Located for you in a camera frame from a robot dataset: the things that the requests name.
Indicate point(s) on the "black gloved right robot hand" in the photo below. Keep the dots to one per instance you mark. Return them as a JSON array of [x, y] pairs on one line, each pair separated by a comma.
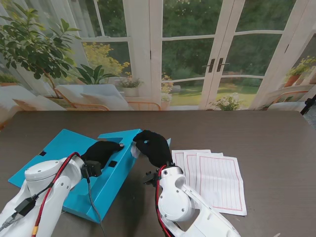
[[155, 146]]

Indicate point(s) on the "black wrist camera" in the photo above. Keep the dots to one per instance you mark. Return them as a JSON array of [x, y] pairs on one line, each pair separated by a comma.
[[150, 178], [92, 169]]

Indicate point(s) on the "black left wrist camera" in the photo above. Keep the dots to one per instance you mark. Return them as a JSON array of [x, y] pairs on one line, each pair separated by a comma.
[[92, 169]]

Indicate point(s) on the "white peeled label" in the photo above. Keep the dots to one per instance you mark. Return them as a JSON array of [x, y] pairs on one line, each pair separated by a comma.
[[134, 151]]

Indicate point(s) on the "blue file box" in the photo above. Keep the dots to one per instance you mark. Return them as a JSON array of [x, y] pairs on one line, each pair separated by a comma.
[[61, 140]]

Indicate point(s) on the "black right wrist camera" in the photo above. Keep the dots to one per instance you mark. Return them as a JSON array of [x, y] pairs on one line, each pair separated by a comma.
[[150, 178]]

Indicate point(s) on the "garden window backdrop banner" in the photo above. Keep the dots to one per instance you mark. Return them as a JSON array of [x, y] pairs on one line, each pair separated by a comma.
[[187, 61]]

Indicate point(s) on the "black backdrop stand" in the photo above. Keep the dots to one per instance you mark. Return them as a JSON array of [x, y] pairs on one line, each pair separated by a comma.
[[308, 105]]

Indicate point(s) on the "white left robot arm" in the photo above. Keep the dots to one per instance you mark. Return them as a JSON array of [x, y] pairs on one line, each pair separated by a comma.
[[22, 212]]

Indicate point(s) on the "red lined paper sheet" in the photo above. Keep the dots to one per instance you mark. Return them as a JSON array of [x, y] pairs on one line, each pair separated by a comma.
[[191, 170], [178, 163], [222, 185]]

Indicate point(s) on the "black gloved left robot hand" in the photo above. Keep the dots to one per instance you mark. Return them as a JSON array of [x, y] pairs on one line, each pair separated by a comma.
[[101, 150]]

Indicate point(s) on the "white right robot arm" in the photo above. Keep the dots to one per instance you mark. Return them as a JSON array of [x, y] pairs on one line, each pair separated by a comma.
[[185, 205]]

